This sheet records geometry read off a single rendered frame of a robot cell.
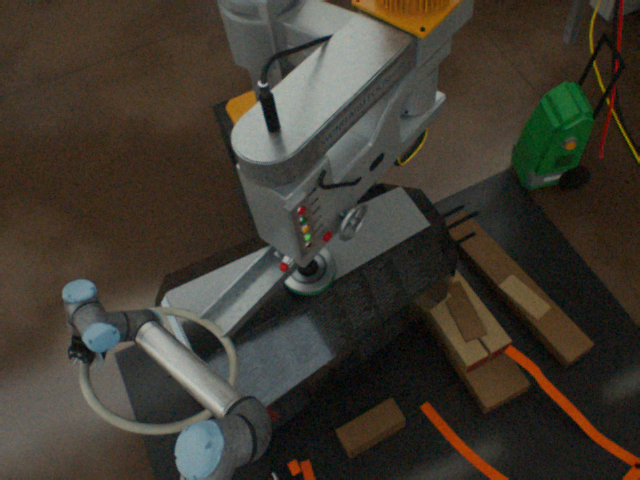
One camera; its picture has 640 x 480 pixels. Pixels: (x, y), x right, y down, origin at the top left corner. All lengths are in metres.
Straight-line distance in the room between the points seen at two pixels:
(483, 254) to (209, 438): 2.26
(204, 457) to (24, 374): 2.39
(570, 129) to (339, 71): 1.74
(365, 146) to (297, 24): 0.58
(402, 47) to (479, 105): 2.18
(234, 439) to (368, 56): 1.17
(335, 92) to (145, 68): 2.98
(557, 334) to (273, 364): 1.42
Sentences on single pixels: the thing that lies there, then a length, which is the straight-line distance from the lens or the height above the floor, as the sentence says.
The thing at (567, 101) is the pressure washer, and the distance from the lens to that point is 3.49.
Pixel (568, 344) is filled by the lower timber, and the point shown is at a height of 0.11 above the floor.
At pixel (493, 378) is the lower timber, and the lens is 3.13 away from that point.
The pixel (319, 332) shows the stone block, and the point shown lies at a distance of 2.57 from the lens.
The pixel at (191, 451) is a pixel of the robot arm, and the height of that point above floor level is 1.67.
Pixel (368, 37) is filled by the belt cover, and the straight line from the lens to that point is 2.08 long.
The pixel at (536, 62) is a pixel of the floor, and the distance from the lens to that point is 4.49.
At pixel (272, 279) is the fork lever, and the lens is 2.29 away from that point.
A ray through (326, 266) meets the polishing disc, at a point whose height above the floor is 0.86.
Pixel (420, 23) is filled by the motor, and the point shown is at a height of 1.70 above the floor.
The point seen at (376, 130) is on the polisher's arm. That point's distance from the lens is 2.17.
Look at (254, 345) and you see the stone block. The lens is 2.52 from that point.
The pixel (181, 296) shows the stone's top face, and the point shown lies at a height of 0.81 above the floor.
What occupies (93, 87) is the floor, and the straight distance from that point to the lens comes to 4.79.
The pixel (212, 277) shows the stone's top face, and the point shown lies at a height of 0.81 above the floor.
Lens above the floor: 3.04
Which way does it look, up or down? 59 degrees down
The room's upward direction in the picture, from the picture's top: 11 degrees counter-clockwise
